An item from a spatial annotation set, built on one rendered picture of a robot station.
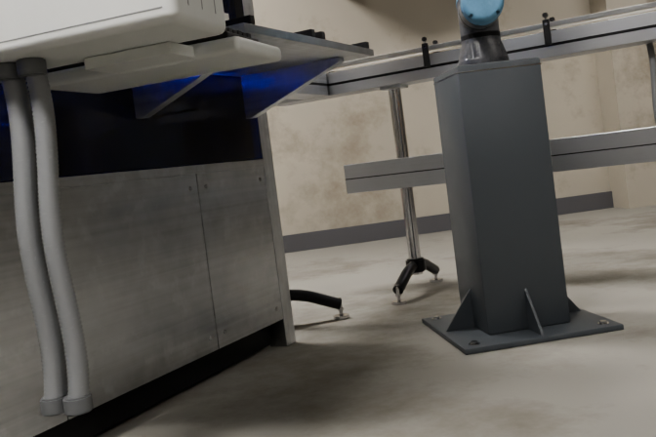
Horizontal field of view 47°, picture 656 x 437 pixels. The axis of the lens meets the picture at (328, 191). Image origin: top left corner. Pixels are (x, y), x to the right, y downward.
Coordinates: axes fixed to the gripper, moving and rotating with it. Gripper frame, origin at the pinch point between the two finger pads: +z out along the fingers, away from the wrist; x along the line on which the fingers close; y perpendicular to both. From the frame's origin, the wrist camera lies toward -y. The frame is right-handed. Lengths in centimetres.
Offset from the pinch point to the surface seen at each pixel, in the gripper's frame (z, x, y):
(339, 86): 22, -82, 34
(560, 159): 62, -85, -50
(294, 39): 23.2, 37.4, -12.5
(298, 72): 25.8, 0.5, 7.4
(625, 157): 64, -84, -71
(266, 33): 23, 50, -12
